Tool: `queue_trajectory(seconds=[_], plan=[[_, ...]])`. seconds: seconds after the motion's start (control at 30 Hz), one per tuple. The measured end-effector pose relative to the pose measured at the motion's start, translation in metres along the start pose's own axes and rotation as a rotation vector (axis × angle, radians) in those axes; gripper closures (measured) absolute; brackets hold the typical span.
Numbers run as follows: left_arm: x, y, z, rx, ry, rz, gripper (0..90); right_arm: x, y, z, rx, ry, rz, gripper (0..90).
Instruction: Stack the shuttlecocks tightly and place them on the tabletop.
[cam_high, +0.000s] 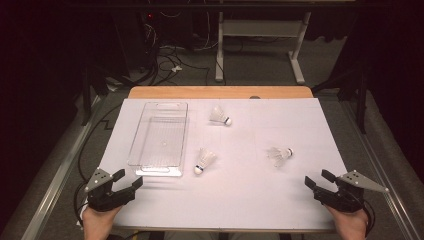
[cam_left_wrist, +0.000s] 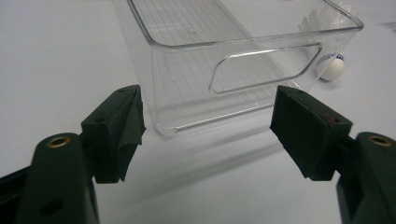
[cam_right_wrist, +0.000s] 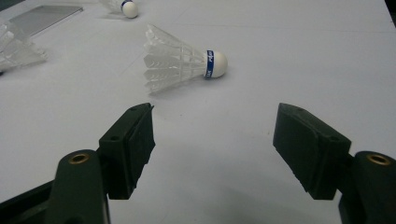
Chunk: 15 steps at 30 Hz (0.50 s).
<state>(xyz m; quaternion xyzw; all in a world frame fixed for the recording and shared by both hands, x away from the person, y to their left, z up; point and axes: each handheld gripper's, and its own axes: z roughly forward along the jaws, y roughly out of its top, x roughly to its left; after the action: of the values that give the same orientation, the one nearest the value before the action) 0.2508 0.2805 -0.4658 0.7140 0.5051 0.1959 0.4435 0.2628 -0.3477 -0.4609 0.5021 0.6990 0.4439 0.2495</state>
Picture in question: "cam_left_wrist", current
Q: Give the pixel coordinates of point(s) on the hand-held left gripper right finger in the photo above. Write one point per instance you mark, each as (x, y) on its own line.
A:
(305, 137)

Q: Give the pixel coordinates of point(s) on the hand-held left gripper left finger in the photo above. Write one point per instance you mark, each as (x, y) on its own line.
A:
(112, 133)

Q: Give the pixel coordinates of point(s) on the white shuttlecock with blue band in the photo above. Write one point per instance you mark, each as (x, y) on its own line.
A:
(331, 70)

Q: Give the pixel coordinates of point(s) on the clear plastic bin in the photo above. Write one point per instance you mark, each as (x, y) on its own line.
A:
(186, 77)

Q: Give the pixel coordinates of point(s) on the white table board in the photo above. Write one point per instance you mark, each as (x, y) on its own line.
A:
(62, 46)

